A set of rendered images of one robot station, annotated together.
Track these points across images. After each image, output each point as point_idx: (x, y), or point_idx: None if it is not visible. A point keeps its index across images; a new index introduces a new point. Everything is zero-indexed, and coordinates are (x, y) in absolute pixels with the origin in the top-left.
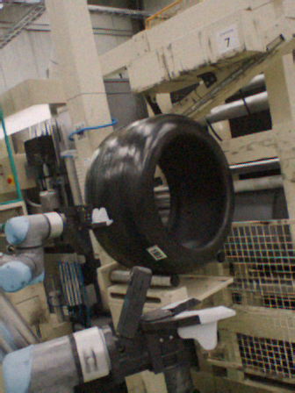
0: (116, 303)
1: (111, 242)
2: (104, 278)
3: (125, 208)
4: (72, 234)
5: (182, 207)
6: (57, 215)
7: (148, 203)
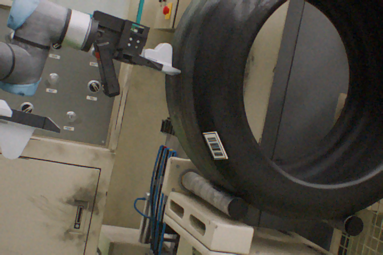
0: (170, 218)
1: (174, 109)
2: (171, 174)
3: (196, 56)
4: (100, 57)
5: (355, 131)
6: (87, 18)
7: (231, 63)
